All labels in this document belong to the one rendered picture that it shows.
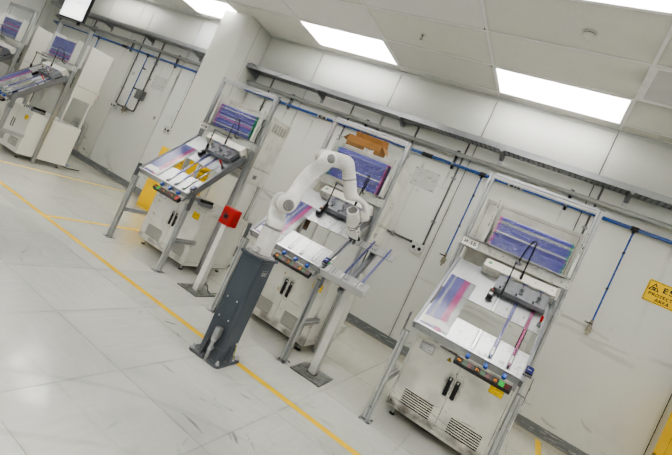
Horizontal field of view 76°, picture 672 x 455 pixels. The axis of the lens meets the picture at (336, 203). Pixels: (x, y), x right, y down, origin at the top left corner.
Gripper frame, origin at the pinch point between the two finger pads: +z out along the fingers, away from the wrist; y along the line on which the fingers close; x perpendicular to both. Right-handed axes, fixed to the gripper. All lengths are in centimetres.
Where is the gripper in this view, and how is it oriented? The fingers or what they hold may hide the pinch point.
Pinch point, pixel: (352, 241)
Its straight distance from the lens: 309.9
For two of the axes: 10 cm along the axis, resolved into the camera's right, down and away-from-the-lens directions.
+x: -5.6, 5.9, -5.8
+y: -8.3, -3.8, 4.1
